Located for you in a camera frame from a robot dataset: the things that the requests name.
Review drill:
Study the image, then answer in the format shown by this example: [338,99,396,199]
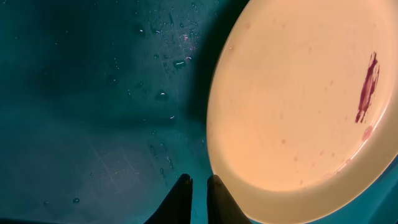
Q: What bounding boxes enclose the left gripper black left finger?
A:
[144,174,193,224]

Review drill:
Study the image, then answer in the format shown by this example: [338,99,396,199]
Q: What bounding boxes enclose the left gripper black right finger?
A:
[206,175,251,224]

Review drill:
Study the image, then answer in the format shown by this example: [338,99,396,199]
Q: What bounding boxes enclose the yellow plate with stain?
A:
[206,0,397,223]

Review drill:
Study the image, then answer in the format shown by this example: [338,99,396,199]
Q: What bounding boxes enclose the teal plastic serving tray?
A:
[1,1,397,223]

